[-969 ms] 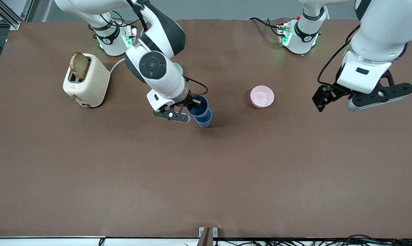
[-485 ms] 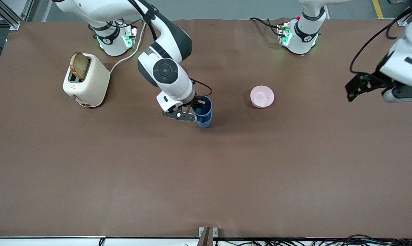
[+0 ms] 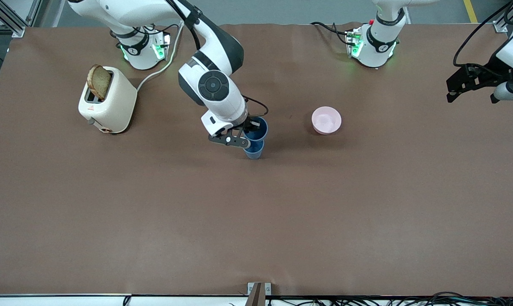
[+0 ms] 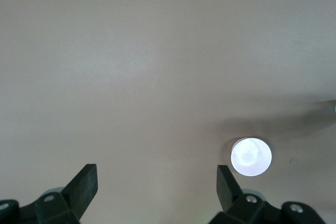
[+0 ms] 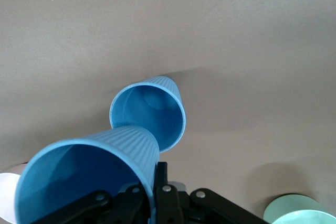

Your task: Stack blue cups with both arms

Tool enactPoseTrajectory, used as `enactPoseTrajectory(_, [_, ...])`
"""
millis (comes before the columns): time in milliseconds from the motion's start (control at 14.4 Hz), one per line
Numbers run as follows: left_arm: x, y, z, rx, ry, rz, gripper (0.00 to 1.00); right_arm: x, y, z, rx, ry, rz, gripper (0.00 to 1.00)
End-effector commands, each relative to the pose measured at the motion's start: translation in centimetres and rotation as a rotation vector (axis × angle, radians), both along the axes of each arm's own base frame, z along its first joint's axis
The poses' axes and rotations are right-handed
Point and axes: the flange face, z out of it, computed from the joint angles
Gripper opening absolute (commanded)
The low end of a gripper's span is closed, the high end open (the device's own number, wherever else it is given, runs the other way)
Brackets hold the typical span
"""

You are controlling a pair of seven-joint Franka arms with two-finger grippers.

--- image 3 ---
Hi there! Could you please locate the blue plastic cup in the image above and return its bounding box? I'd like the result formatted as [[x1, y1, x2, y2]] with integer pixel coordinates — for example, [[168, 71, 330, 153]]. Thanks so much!
[[244, 139, 265, 160], [242, 117, 269, 143]]

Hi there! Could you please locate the pink bowl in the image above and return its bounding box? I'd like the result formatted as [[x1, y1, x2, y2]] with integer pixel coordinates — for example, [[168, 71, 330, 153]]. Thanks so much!
[[312, 106, 342, 135]]

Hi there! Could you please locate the cream white toaster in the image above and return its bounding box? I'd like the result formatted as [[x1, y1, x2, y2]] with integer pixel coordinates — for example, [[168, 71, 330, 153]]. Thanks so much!
[[78, 66, 138, 134]]

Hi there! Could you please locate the brown bread slice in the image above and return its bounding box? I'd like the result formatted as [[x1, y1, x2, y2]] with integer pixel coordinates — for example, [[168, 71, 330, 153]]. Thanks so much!
[[87, 65, 112, 101]]

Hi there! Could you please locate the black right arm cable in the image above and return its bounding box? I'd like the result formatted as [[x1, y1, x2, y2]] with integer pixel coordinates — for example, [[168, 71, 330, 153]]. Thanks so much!
[[243, 96, 269, 118]]

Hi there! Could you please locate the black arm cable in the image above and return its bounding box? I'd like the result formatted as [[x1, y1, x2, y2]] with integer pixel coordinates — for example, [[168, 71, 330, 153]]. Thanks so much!
[[453, 0, 513, 68], [243, 96, 269, 118]]

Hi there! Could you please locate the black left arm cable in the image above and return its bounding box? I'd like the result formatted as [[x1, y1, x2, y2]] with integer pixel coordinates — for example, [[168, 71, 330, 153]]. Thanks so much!
[[453, 0, 513, 68]]

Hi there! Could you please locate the aluminium frame profile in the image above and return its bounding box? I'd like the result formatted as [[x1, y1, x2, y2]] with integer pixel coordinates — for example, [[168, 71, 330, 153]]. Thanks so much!
[[493, 0, 513, 34], [0, 0, 42, 38]]

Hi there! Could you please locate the white toaster power cable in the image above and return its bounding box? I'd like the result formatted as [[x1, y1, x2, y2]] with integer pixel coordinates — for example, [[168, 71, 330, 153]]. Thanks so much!
[[136, 21, 184, 91]]

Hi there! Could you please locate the metal table edge bracket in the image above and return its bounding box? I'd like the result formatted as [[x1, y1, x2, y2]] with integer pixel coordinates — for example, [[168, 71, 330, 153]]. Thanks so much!
[[247, 282, 272, 306]]

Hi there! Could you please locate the black cable bundle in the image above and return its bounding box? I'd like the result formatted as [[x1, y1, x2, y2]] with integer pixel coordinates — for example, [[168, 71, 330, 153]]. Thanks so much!
[[267, 291, 513, 306]]

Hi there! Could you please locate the white table edge rail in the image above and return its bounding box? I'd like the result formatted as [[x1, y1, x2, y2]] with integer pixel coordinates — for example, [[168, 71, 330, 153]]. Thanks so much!
[[0, 294, 248, 306]]

